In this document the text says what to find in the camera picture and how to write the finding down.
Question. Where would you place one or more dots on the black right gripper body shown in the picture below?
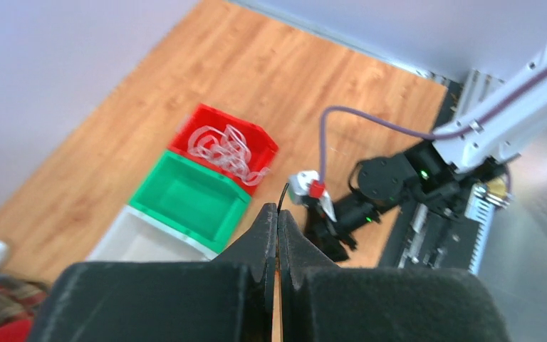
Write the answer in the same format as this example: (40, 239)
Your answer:
(334, 238)

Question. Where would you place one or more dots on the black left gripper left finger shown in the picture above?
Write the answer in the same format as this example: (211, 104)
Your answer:
(229, 298)

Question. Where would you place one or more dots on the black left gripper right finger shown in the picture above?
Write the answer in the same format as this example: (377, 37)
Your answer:
(321, 301)

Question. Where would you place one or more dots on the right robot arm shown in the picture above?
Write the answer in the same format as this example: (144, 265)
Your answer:
(517, 113)

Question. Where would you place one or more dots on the green plastic bin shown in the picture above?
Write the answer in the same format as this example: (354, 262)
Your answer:
(192, 200)

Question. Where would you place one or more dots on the red plastic bin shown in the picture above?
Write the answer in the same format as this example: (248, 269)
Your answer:
(230, 146)

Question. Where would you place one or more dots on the white plastic bin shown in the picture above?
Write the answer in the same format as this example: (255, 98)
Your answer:
(136, 237)

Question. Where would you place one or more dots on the red garment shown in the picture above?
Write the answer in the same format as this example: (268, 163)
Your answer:
(16, 331)

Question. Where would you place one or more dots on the plaid red blue cloth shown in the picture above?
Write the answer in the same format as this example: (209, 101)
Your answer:
(20, 299)

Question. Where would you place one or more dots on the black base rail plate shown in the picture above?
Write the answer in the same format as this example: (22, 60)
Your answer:
(431, 183)

